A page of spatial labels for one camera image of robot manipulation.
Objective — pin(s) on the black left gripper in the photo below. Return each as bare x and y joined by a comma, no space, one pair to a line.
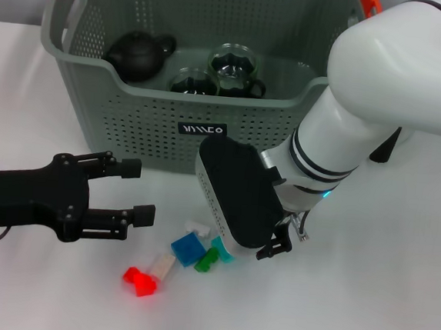
28,198

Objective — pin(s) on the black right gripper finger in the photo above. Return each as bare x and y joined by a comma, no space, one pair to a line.
279,245

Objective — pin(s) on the glass teacup black holder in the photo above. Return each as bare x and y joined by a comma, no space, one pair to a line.
232,69
193,83

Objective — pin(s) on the teal square building block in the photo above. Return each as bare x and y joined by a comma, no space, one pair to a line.
220,250

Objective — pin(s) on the grey-green perforated storage basket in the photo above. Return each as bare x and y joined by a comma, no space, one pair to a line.
169,137

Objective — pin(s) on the small white building block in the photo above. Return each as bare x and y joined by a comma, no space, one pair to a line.
197,228

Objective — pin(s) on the green building block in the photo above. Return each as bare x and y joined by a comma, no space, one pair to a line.
206,260

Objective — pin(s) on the blue square building block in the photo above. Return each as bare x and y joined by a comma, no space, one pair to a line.
188,249

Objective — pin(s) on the translucent white building block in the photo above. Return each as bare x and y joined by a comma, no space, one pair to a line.
163,267

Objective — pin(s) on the large red building block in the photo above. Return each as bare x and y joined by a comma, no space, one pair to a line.
140,281

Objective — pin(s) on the black ceramic teapot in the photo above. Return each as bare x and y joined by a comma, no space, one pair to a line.
137,57

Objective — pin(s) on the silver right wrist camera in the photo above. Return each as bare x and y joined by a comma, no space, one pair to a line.
241,197

